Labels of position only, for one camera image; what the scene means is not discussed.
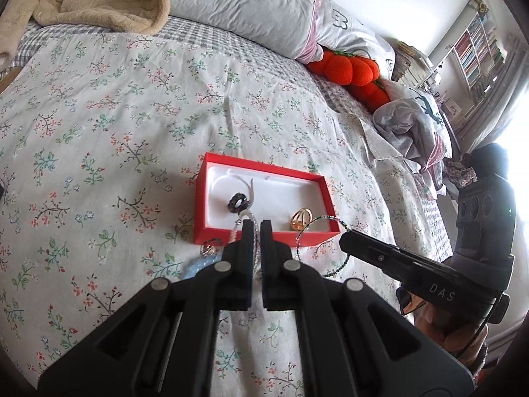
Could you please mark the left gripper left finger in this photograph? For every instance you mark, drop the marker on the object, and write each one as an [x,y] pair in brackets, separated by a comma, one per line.
[161,342]

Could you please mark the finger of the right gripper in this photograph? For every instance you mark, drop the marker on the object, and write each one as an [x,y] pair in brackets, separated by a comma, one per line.
[396,258]

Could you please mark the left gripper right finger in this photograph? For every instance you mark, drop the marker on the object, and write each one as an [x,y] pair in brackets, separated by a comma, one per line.
[352,343]

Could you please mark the gold spiral bangle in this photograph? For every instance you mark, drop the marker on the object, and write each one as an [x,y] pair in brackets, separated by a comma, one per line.
[300,219]

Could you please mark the black flower hair clip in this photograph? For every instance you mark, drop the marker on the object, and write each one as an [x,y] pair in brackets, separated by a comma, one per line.
[238,203]

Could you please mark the red jewelry box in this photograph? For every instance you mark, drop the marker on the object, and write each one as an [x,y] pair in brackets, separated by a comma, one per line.
[275,194]

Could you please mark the right hand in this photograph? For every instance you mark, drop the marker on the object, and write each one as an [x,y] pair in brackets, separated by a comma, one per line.
[467,343]

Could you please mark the dark clothes pile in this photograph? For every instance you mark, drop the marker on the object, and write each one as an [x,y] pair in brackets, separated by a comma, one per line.
[491,159]

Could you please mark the crumpled grey clothes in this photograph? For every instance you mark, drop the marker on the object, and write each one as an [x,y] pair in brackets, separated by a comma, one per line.
[412,123]

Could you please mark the orange pumpkin plush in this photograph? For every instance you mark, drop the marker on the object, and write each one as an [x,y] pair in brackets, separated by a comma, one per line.
[360,76]

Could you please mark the stack of books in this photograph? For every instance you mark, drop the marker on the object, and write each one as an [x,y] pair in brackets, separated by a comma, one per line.
[413,69]

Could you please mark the floral bed sheet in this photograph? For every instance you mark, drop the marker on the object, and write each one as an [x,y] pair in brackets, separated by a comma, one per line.
[102,139]

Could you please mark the white bookshelf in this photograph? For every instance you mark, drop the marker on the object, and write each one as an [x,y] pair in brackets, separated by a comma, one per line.
[472,41]

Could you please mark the white printed pillow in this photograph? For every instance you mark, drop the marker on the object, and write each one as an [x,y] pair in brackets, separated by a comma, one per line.
[339,30]

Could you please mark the grey pillow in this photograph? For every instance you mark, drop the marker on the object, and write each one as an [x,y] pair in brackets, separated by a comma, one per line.
[287,27]

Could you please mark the beige fleece blanket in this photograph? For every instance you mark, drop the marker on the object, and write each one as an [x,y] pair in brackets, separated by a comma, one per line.
[137,16]

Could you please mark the black tracker camera box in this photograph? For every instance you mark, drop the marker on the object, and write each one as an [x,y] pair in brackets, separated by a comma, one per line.
[485,233]

